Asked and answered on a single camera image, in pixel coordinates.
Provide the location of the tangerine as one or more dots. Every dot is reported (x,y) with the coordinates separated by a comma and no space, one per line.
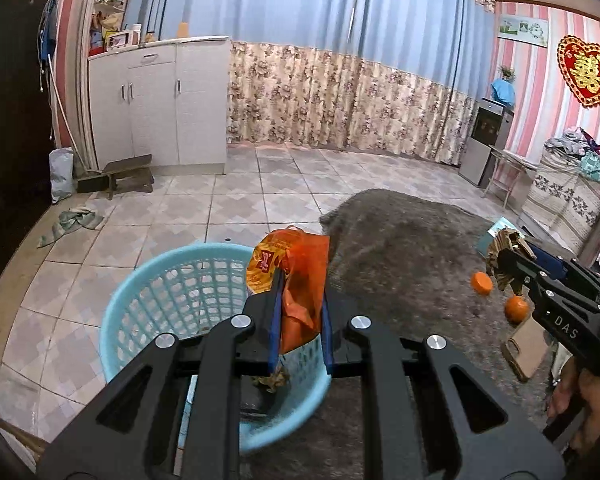
(516,309)

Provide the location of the white photo frame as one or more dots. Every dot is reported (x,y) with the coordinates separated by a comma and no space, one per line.
(122,40)

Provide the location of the pile of clothes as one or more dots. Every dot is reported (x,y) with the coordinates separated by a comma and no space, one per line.
(580,147)

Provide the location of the red heart wall decoration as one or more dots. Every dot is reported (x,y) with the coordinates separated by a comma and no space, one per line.
(587,70)

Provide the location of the blue cloth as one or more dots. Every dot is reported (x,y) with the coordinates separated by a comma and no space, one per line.
(502,92)

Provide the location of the teal cardboard box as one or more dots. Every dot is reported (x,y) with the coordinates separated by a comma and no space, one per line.
(486,244)

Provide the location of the blue floral curtain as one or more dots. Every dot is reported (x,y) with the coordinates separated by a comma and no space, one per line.
(420,60)
(260,35)

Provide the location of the tan phone case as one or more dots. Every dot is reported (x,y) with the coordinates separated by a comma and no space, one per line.
(527,347)

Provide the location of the brown shaggy rug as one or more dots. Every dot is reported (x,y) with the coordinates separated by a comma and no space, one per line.
(405,260)

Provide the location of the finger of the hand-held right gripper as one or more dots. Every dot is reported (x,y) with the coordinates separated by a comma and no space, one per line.
(522,267)
(550,262)

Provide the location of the grey water dispenser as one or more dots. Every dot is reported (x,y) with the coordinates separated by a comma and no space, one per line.
(482,145)

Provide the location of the dark door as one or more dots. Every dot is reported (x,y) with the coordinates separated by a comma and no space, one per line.
(10,160)

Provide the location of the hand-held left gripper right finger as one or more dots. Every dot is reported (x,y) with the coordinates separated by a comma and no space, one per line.
(327,330)

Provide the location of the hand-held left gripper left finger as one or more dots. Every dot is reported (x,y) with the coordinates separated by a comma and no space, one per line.
(275,320)

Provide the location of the orange plastic bag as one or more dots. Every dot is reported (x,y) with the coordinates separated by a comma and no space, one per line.
(305,270)

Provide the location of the white cabinet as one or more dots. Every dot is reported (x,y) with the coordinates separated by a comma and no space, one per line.
(155,105)

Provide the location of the white sack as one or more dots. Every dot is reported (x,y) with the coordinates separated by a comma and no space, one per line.
(61,175)

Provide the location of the brown wrapper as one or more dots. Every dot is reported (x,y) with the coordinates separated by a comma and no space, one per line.
(502,250)

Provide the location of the wooden stool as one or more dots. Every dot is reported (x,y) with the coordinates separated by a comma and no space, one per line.
(127,167)

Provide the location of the small metal table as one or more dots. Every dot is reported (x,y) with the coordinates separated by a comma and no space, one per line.
(512,157)

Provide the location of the light blue plastic basket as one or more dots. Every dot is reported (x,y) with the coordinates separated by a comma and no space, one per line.
(145,300)

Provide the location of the black dustpan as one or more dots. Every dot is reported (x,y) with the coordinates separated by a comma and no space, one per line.
(92,183)

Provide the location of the grey rag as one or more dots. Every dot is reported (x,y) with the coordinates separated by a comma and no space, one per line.
(70,222)

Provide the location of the small potted plant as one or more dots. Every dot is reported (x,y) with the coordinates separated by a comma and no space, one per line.
(506,72)

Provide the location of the patterned cloth covered cabinet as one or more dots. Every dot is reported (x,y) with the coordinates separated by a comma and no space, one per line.
(560,200)

